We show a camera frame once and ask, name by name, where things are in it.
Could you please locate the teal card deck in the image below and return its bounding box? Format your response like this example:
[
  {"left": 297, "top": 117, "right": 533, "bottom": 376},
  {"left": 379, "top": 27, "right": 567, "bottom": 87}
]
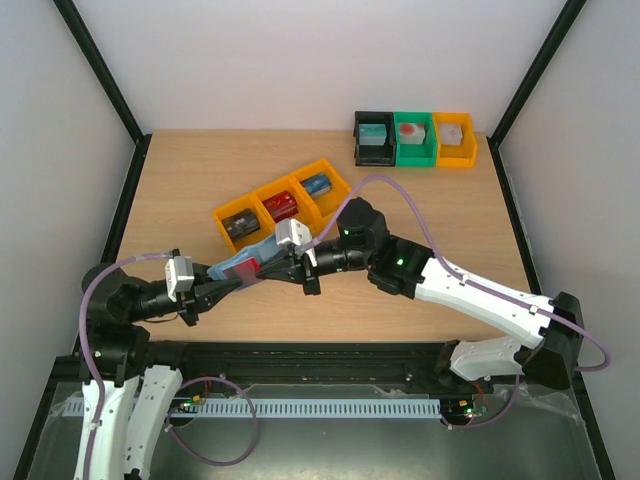
[{"left": 357, "top": 123, "right": 387, "bottom": 146}]

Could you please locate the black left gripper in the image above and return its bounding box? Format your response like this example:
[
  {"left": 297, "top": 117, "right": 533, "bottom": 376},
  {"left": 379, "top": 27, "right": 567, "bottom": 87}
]
[{"left": 126, "top": 262, "right": 243, "bottom": 326}]

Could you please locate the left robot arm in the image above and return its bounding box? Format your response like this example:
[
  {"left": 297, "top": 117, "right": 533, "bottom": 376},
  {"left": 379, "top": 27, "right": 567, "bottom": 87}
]
[{"left": 74, "top": 254, "right": 241, "bottom": 479}]

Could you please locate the light blue cable duct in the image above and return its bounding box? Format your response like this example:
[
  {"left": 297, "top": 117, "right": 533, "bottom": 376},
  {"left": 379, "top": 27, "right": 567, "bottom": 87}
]
[{"left": 58, "top": 395, "right": 443, "bottom": 420}]

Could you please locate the black frame post left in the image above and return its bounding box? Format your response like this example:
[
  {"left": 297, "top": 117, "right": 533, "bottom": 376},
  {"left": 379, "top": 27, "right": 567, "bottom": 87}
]
[{"left": 52, "top": 0, "right": 151, "bottom": 149}]

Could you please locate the yellow bin with blue cards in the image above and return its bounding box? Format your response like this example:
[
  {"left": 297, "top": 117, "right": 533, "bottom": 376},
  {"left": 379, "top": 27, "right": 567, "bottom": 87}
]
[{"left": 292, "top": 159, "right": 351, "bottom": 234}]

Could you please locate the purple cable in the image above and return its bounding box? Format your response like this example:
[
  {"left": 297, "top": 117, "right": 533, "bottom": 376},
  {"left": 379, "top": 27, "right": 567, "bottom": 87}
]
[
  {"left": 78, "top": 252, "right": 259, "bottom": 480},
  {"left": 299, "top": 175, "right": 614, "bottom": 432}
]

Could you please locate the blue card holder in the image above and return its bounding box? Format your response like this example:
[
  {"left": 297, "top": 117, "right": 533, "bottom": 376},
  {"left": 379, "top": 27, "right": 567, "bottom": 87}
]
[{"left": 207, "top": 234, "right": 281, "bottom": 290}]

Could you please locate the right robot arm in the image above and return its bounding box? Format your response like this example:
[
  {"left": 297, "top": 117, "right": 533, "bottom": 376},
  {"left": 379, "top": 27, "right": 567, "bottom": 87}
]
[{"left": 257, "top": 198, "right": 583, "bottom": 392}]

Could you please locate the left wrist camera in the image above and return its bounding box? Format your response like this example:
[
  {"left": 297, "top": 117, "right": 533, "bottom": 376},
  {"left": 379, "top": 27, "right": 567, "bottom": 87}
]
[{"left": 165, "top": 255, "right": 195, "bottom": 303}]

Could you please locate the grey deck in orange bin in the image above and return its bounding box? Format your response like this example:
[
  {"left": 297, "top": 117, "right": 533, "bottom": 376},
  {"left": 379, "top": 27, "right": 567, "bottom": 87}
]
[{"left": 438, "top": 122, "right": 464, "bottom": 147}]

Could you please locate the blue credit card stack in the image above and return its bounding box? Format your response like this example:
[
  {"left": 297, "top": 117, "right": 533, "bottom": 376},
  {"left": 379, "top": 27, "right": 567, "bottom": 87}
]
[{"left": 301, "top": 172, "right": 332, "bottom": 198}]

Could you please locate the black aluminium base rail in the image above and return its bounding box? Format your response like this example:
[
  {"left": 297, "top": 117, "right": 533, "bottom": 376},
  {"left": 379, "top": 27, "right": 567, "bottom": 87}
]
[{"left": 47, "top": 341, "right": 584, "bottom": 396}]

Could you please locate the black credit card stack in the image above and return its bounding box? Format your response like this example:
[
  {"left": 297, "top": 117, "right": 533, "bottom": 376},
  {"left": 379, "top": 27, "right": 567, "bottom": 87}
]
[{"left": 222, "top": 208, "right": 261, "bottom": 241}]

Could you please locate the grey card deck in green bin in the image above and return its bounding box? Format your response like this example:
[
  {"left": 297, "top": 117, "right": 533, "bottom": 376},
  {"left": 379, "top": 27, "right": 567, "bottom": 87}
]
[{"left": 398, "top": 122, "right": 426, "bottom": 145}]

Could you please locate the green storage bin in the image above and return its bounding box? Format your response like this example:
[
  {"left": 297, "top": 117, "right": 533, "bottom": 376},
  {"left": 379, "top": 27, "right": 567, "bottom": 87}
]
[{"left": 394, "top": 112, "right": 438, "bottom": 168}]

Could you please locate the black frame post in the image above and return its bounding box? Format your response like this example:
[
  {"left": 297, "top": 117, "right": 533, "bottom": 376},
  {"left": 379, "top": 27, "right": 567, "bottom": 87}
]
[
  {"left": 52, "top": 0, "right": 151, "bottom": 149},
  {"left": 488, "top": 0, "right": 587, "bottom": 149}
]

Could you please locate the black storage bin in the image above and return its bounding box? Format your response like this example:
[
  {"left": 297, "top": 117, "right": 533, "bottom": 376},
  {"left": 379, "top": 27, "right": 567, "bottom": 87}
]
[{"left": 353, "top": 111, "right": 397, "bottom": 167}]

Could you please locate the red credit card stack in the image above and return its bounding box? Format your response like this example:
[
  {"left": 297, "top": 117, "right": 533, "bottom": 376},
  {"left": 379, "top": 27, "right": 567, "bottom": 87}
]
[{"left": 263, "top": 190, "right": 299, "bottom": 223}]

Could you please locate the black frame post right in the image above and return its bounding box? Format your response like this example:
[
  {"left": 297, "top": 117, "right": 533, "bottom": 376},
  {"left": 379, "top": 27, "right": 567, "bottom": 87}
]
[{"left": 488, "top": 0, "right": 587, "bottom": 149}]

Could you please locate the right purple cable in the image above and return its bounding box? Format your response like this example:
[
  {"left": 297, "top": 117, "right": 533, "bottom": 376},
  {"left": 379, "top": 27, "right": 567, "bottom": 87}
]
[{"left": 299, "top": 175, "right": 614, "bottom": 432}]

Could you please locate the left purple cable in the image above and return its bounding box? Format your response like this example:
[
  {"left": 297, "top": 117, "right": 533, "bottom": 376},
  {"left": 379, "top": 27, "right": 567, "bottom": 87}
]
[{"left": 78, "top": 252, "right": 259, "bottom": 480}]

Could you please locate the orange storage bin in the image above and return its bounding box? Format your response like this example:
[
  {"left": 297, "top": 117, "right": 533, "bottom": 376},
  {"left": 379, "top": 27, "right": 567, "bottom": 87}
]
[{"left": 432, "top": 112, "right": 478, "bottom": 168}]

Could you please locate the yellow bin with red cards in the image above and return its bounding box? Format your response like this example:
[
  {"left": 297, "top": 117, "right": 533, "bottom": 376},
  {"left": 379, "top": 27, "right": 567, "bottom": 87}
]
[{"left": 253, "top": 175, "right": 320, "bottom": 234}]

